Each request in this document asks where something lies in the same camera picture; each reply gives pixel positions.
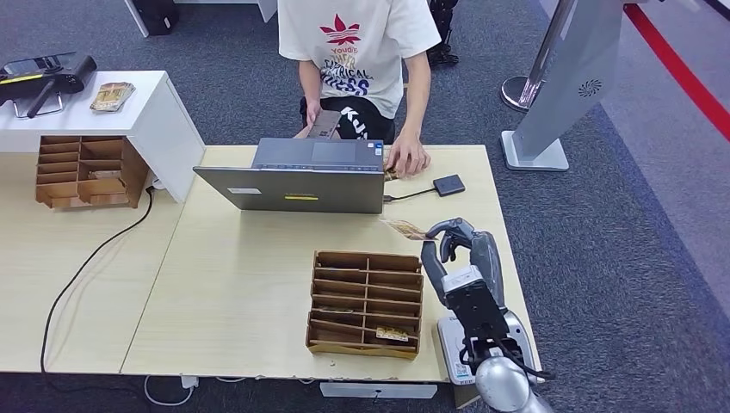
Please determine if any person's left hand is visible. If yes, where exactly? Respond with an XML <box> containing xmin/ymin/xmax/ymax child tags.
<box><xmin>385</xmin><ymin>133</ymin><xmax>432</xmax><ymax>181</ymax></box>

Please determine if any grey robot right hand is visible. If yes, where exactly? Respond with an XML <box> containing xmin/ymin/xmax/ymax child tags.
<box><xmin>420</xmin><ymin>217</ymin><xmax>508</xmax><ymax>311</ymax></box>

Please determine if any person's right hand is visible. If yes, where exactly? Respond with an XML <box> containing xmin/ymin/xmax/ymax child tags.
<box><xmin>303</xmin><ymin>98</ymin><xmax>325</xmax><ymax>128</ymax></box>

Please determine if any dark smartphone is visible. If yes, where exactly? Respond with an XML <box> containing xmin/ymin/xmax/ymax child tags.
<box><xmin>306</xmin><ymin>109</ymin><xmax>342</xmax><ymax>141</ymax></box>

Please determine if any person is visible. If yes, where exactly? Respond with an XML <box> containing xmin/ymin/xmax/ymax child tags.
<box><xmin>276</xmin><ymin>0</ymin><xmax>443</xmax><ymax>181</ymax></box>

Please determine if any wooden card organizer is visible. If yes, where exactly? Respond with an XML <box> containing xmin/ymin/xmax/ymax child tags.
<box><xmin>34</xmin><ymin>135</ymin><xmax>151</xmax><ymax>210</ymax></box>
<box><xmin>305</xmin><ymin>250</ymin><xmax>425</xmax><ymax>361</ymax></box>

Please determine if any black square USB device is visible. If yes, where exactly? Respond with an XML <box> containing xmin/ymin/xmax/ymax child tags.
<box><xmin>432</xmin><ymin>174</ymin><xmax>467</xmax><ymax>199</ymax></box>

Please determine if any grey laptop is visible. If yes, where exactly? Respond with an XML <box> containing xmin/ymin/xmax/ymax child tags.
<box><xmin>192</xmin><ymin>137</ymin><xmax>387</xmax><ymax>215</ymax></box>

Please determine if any black humanoid robot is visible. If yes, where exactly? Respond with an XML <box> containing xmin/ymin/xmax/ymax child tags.
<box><xmin>426</xmin><ymin>0</ymin><xmax>461</xmax><ymax>68</ymax></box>

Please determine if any white desk shelf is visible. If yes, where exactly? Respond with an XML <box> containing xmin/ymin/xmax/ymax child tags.
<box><xmin>0</xmin><ymin>70</ymin><xmax>207</xmax><ymax>205</ymax></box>

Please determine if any white bar under table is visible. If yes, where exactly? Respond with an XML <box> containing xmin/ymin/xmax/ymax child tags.
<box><xmin>319</xmin><ymin>383</ymin><xmax>438</xmax><ymax>400</ymax></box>

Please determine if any grey kiosk stand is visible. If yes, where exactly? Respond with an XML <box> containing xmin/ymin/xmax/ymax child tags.
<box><xmin>501</xmin><ymin>0</ymin><xmax>628</xmax><ymax>172</ymax></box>

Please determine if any black box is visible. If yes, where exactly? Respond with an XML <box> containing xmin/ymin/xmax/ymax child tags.
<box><xmin>131</xmin><ymin>0</ymin><xmax>181</xmax><ymax>36</ymax></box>

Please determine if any stack of yellow cards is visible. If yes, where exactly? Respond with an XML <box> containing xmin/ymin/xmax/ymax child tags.
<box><xmin>89</xmin><ymin>81</ymin><xmax>137</xmax><ymax>113</ymax></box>

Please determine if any black device with metal stand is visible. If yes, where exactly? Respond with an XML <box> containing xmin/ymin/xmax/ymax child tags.
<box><xmin>0</xmin><ymin>52</ymin><xmax>98</xmax><ymax>120</ymax></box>

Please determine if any red barrier belt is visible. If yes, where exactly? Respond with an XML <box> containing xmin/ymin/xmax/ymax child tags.
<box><xmin>622</xmin><ymin>3</ymin><xmax>730</xmax><ymax>143</ymax></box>

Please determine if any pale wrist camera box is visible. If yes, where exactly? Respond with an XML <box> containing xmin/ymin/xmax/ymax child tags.
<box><xmin>442</xmin><ymin>264</ymin><xmax>486</xmax><ymax>296</ymax></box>

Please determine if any thin black USB cable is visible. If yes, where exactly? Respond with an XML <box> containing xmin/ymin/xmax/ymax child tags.
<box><xmin>383</xmin><ymin>188</ymin><xmax>437</xmax><ymax>205</ymax></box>

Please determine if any chrome stanchion post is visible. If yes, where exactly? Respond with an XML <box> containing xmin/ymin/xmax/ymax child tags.
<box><xmin>501</xmin><ymin>0</ymin><xmax>577</xmax><ymax>114</ymax></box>

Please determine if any black power cable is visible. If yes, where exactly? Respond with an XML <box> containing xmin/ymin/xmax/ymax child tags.
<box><xmin>40</xmin><ymin>187</ymin><xmax>155</xmax><ymax>394</ymax></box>

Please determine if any white cable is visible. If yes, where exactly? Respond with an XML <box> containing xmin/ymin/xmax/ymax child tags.
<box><xmin>143</xmin><ymin>376</ymin><xmax>198</xmax><ymax>408</ymax></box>

